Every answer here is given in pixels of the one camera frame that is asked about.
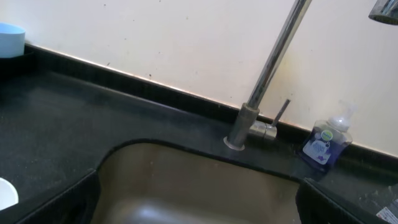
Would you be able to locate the steel sink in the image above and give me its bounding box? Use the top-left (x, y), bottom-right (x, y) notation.
top-left (90, 140), bottom-right (303, 224)

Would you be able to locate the black tray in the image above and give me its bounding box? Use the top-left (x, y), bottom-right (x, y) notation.
top-left (0, 49), bottom-right (35, 78)

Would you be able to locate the white cup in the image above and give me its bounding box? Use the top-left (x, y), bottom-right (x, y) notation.
top-left (0, 177), bottom-right (19, 212)

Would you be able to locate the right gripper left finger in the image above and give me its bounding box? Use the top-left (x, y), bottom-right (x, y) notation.
top-left (0, 169), bottom-right (101, 224)

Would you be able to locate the blue soap bottle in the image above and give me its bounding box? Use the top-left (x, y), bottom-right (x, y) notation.
top-left (297, 104), bottom-right (359, 174)

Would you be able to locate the white label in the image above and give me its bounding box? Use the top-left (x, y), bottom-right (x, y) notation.
top-left (375, 205), bottom-right (398, 224)

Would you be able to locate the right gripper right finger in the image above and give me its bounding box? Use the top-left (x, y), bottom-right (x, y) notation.
top-left (295, 177), bottom-right (391, 224)

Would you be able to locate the blue cup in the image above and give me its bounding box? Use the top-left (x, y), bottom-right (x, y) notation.
top-left (0, 22), bottom-right (26, 59)

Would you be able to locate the steel tap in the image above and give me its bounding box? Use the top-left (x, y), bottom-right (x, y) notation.
top-left (223, 0), bottom-right (398, 152)

